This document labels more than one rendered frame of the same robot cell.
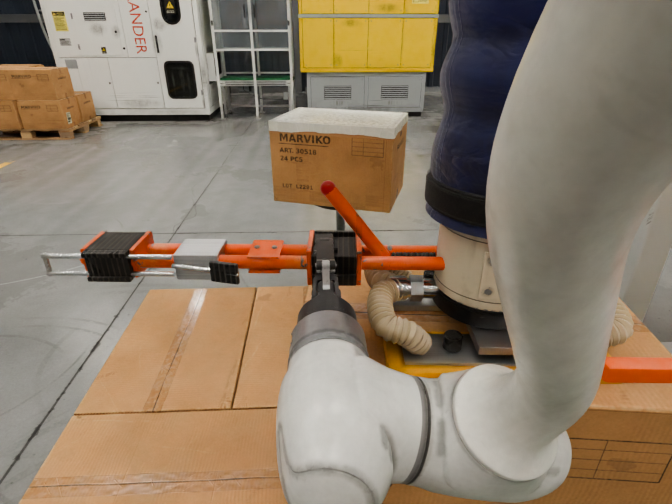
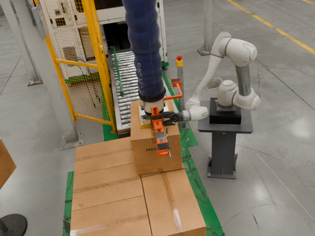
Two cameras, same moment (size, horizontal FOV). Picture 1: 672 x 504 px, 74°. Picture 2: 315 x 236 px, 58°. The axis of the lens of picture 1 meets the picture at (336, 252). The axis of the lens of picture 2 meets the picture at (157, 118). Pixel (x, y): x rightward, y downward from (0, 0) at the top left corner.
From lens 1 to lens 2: 2.19 m
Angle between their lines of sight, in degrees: 78
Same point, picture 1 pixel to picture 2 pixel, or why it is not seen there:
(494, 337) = (165, 109)
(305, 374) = (197, 110)
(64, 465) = (171, 227)
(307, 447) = (205, 109)
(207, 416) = (147, 200)
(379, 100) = not seen: outside the picture
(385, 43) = not seen: outside the picture
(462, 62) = (156, 77)
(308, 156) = not seen: outside the picture
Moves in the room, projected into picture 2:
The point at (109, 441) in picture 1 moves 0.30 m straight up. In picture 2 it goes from (161, 220) to (157, 195)
